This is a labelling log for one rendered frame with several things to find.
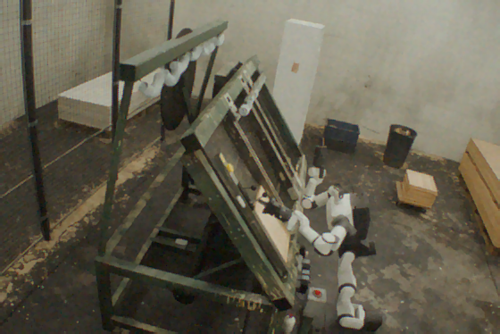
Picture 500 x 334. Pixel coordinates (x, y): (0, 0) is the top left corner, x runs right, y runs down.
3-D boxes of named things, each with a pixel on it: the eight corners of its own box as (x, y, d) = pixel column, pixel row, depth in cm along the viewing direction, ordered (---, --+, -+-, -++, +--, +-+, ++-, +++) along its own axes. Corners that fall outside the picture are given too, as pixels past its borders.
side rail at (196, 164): (270, 300, 247) (286, 296, 243) (179, 159, 210) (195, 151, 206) (271, 294, 252) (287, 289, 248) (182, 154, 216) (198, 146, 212)
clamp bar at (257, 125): (292, 201, 348) (317, 192, 340) (228, 83, 309) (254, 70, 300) (293, 196, 357) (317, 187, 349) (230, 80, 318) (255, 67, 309)
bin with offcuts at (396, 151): (407, 172, 650) (420, 138, 619) (379, 164, 659) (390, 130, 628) (404, 160, 695) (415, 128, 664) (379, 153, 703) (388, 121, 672)
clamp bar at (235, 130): (287, 237, 302) (316, 228, 293) (211, 103, 262) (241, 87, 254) (288, 229, 311) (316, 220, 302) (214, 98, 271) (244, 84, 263)
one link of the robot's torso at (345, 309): (353, 312, 327) (355, 271, 306) (354, 329, 309) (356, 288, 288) (336, 312, 330) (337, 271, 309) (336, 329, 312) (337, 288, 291)
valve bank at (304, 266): (305, 308, 280) (313, 286, 268) (287, 304, 281) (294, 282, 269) (309, 265, 323) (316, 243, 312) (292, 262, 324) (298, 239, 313)
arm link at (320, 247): (297, 238, 238) (319, 258, 226) (303, 225, 233) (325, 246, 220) (310, 234, 244) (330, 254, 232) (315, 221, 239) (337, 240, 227)
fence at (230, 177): (282, 272, 267) (287, 271, 265) (213, 158, 235) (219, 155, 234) (283, 267, 271) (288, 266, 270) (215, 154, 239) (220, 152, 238)
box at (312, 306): (319, 320, 249) (326, 302, 240) (301, 316, 250) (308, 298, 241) (319, 306, 259) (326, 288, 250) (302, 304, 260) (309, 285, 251)
